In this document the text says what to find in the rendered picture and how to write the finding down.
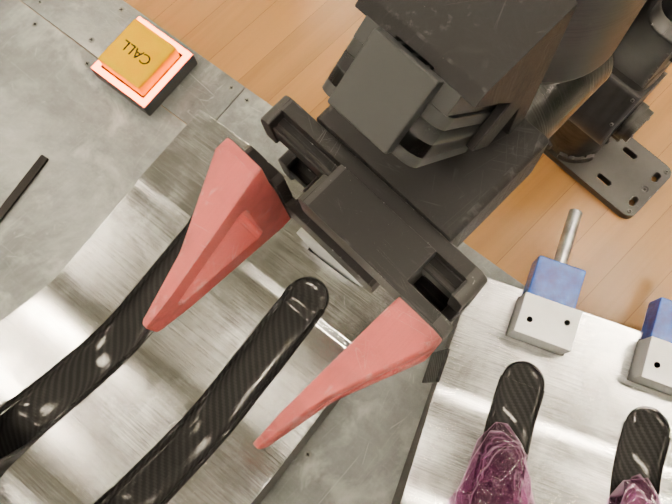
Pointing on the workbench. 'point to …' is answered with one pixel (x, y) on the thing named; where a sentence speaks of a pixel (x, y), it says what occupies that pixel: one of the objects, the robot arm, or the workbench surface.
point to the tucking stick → (22, 186)
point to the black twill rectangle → (435, 366)
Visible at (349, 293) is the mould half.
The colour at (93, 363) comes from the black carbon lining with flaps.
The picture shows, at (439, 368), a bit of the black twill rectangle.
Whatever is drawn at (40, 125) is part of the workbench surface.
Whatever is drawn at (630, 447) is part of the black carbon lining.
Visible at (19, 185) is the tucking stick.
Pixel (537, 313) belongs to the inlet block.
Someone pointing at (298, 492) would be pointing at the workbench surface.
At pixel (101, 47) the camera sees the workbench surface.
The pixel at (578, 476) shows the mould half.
